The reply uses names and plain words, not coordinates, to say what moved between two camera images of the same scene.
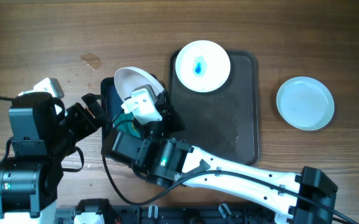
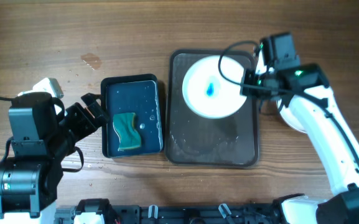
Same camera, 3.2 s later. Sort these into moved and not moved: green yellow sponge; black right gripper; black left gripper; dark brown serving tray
Moved: black right gripper
Not moved: black left gripper; dark brown serving tray; green yellow sponge
